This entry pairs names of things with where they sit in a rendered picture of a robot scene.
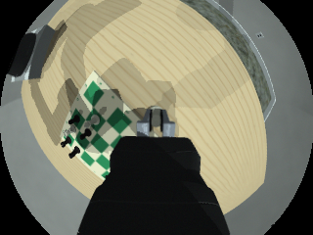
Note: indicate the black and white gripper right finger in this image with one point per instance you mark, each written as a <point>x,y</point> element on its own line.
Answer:
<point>167,127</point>

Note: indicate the white rook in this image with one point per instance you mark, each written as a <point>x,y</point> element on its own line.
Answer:
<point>69,131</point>

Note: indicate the green and white chessboard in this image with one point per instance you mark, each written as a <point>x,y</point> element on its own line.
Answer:
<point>116,120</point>

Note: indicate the white chess queen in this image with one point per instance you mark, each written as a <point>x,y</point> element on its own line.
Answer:
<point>156,116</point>

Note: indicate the white bishop chess piece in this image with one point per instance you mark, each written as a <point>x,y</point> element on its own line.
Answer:
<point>94,120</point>

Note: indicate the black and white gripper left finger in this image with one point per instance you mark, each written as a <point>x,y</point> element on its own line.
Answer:
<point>144,127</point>

